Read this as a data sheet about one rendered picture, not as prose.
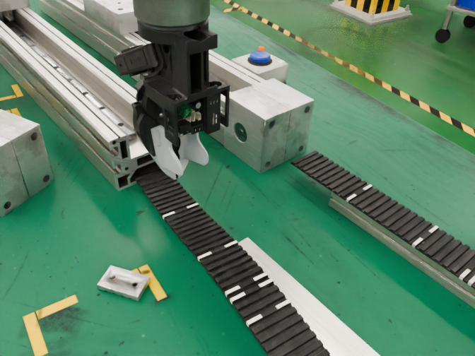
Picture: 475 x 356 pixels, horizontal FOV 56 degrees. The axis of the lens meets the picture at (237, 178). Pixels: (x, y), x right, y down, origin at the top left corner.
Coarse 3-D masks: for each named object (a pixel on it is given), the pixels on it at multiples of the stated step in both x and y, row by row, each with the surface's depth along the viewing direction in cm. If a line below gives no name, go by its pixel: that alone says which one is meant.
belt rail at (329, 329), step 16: (256, 256) 50; (272, 272) 49; (288, 288) 47; (304, 288) 47; (304, 304) 46; (320, 304) 46; (304, 320) 44; (320, 320) 44; (336, 320) 44; (320, 336) 43; (336, 336) 43; (352, 336) 43; (336, 352) 42; (352, 352) 42; (368, 352) 42
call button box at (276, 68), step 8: (248, 56) 87; (272, 56) 87; (240, 64) 84; (248, 64) 84; (256, 64) 83; (264, 64) 83; (272, 64) 84; (280, 64) 84; (256, 72) 81; (264, 72) 82; (272, 72) 83; (280, 72) 85; (280, 80) 86
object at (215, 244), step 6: (222, 234) 53; (228, 234) 53; (210, 240) 52; (216, 240) 52; (222, 240) 52; (228, 240) 52; (234, 240) 52; (192, 246) 51; (198, 246) 51; (204, 246) 51; (210, 246) 51; (216, 246) 51; (192, 252) 51; (198, 252) 50; (204, 252) 50
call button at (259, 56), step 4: (252, 52) 85; (256, 52) 85; (260, 52) 85; (264, 52) 85; (252, 56) 84; (256, 56) 84; (260, 56) 84; (264, 56) 84; (268, 56) 84; (252, 60) 84; (256, 60) 83; (260, 60) 83; (264, 60) 83; (268, 60) 84
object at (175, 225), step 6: (204, 210) 58; (192, 216) 57; (198, 216) 57; (204, 216) 56; (174, 222) 56; (180, 222) 56; (186, 222) 55; (192, 222) 56; (174, 228) 55; (180, 228) 55
